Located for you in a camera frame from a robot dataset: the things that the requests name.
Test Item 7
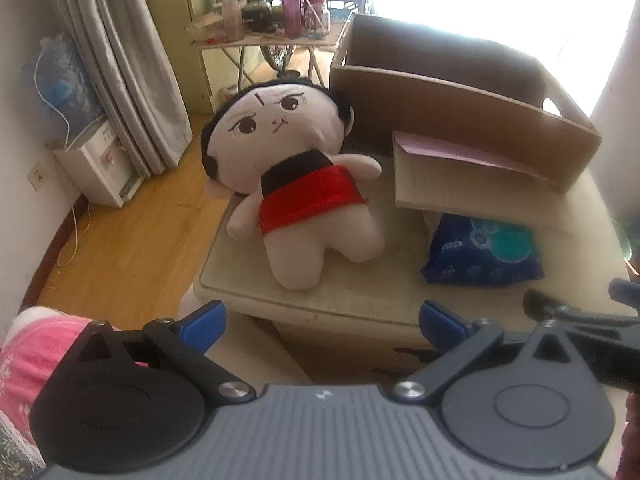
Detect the pink cover notebook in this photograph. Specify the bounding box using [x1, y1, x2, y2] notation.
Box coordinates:
[392, 130, 566, 213]

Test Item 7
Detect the bicycle wheel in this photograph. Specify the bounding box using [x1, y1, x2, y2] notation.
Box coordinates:
[262, 42, 296, 73]

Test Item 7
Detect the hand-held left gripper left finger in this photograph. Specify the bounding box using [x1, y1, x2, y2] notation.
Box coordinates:
[60, 300, 257, 406]

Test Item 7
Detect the grey curtain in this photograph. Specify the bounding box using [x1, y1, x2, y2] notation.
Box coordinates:
[42, 0, 196, 178]

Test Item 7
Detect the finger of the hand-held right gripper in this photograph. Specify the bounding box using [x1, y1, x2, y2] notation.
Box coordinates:
[522, 287, 640, 393]
[609, 279, 640, 307]

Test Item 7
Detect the dark teapot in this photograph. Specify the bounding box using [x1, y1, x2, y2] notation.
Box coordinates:
[241, 0, 275, 31]

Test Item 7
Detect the pink plastic cup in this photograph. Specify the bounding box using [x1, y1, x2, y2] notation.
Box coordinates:
[221, 0, 246, 42]

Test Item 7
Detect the blue water jug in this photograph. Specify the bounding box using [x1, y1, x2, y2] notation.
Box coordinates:
[20, 32, 108, 148]

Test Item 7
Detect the red lid bottle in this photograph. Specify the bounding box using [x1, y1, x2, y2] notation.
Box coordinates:
[305, 0, 331, 36]

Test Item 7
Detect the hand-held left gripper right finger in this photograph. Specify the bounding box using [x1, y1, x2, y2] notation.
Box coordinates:
[391, 300, 590, 406]

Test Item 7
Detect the pale green cabinet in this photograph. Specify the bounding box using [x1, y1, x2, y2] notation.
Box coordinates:
[135, 0, 266, 116]

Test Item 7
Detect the blue wet wipes pack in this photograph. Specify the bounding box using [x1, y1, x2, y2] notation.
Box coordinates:
[420, 212, 546, 288]

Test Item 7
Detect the purple pitcher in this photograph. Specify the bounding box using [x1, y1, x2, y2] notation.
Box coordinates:
[281, 0, 307, 38]

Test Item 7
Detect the white tube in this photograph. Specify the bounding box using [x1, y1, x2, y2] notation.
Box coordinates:
[33, 42, 71, 151]

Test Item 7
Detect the pink floral cloth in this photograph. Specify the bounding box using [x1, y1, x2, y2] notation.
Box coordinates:
[0, 305, 101, 480]

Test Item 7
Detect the beige desktop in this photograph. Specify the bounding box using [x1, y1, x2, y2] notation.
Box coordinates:
[192, 150, 635, 386]

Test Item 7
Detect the white wall socket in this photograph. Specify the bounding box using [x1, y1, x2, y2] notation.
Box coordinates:
[27, 161, 47, 192]

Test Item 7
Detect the wooden folding table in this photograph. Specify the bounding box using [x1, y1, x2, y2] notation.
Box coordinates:
[187, 12, 351, 91]

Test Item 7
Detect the brown cardboard box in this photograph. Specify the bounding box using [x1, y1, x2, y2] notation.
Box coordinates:
[329, 13, 602, 195]

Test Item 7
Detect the plush doll with black hair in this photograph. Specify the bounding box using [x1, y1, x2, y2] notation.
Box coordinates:
[200, 76, 386, 291]

